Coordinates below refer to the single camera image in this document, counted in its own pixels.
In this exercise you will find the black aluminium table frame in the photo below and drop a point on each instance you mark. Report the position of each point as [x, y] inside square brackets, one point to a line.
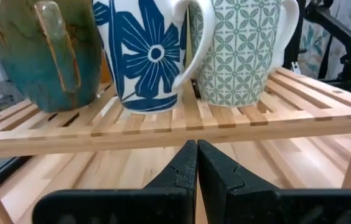
[7, 172]

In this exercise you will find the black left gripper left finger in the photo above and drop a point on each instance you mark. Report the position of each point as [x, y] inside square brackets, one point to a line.
[169, 199]

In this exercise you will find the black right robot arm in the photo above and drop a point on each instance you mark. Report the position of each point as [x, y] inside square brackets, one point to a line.
[349, 46]

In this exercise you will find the teal glazed mug brown inside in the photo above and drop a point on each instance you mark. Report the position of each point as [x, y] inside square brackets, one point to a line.
[23, 62]

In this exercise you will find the wooden slatted rack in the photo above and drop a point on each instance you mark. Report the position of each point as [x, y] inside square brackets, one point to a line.
[163, 137]

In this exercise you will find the white mug blue flower print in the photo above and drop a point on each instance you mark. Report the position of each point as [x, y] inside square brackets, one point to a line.
[150, 56]

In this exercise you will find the white mug green tile pattern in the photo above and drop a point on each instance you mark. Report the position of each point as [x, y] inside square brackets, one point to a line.
[241, 62]

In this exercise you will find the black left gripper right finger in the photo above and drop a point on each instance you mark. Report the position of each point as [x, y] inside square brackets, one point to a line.
[231, 199]

